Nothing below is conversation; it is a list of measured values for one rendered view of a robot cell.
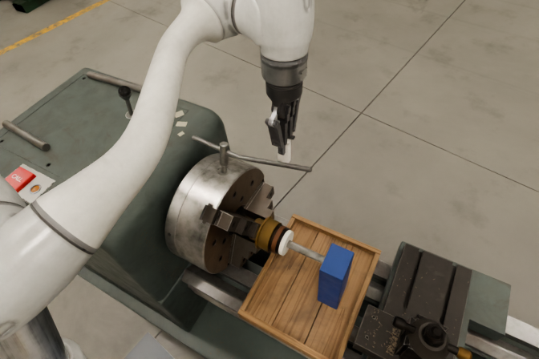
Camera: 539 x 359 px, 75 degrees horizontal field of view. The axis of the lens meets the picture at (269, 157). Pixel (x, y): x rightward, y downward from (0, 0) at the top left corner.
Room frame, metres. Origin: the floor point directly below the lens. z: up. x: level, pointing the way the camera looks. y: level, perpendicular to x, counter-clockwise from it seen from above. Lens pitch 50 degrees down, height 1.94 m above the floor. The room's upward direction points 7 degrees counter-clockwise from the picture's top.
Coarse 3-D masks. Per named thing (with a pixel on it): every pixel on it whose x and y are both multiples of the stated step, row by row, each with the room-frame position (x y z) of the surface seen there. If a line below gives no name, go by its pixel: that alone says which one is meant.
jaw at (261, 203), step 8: (264, 184) 0.61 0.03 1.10; (256, 192) 0.58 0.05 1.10; (264, 192) 0.58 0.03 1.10; (272, 192) 0.59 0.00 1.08; (256, 200) 0.56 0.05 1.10; (264, 200) 0.55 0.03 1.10; (272, 200) 0.55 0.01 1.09; (240, 208) 0.55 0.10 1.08; (248, 208) 0.53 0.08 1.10; (256, 208) 0.53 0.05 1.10; (264, 208) 0.53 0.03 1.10; (256, 216) 0.51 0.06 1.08; (264, 216) 0.50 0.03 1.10; (272, 216) 0.51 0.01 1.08
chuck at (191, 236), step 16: (208, 176) 0.55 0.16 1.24; (224, 176) 0.55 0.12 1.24; (240, 176) 0.55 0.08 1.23; (256, 176) 0.61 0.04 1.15; (192, 192) 0.52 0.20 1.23; (208, 192) 0.51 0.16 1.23; (224, 192) 0.50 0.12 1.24; (240, 192) 0.54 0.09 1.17; (192, 208) 0.48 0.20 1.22; (224, 208) 0.48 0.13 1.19; (176, 224) 0.46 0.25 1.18; (192, 224) 0.45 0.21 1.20; (208, 224) 0.43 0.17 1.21; (176, 240) 0.44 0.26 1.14; (192, 240) 0.42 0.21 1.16; (208, 240) 0.41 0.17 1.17; (224, 240) 0.46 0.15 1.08; (192, 256) 0.40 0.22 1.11; (208, 256) 0.40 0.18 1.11; (224, 256) 0.43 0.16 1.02
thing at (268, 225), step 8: (264, 224) 0.46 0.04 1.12; (272, 224) 0.46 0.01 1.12; (280, 224) 0.47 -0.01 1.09; (264, 232) 0.44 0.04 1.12; (272, 232) 0.44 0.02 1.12; (280, 232) 0.44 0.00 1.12; (256, 240) 0.43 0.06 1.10; (264, 240) 0.43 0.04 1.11; (272, 240) 0.42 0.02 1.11; (280, 240) 0.42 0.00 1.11; (264, 248) 0.42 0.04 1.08; (272, 248) 0.41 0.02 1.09
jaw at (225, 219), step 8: (208, 208) 0.47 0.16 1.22; (208, 216) 0.45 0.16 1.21; (216, 216) 0.46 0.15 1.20; (224, 216) 0.45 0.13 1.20; (232, 216) 0.45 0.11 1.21; (240, 216) 0.48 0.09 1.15; (216, 224) 0.44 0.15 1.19; (224, 224) 0.44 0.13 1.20; (232, 224) 0.44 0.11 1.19; (240, 224) 0.45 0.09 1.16; (248, 224) 0.45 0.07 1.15; (256, 224) 0.45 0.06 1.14; (240, 232) 0.43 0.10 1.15; (248, 232) 0.44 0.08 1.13; (256, 232) 0.44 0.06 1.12
